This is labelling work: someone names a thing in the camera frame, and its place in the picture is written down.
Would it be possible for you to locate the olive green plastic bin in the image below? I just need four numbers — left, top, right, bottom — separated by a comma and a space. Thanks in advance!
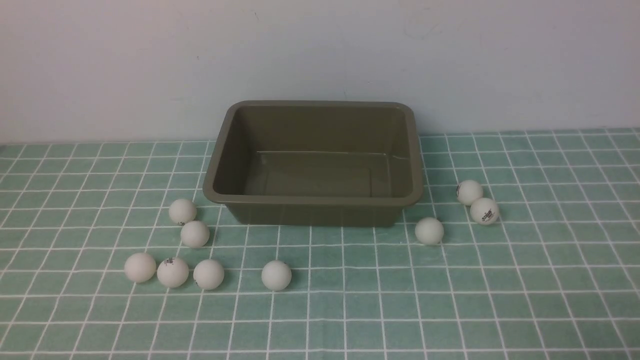
202, 100, 424, 227

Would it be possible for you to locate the green checked tablecloth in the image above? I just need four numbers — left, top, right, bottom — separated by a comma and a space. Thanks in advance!
0, 129, 640, 360

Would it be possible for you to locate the white ball with logo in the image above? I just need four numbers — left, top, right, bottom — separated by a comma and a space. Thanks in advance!
156, 257, 190, 289
470, 197, 499, 225

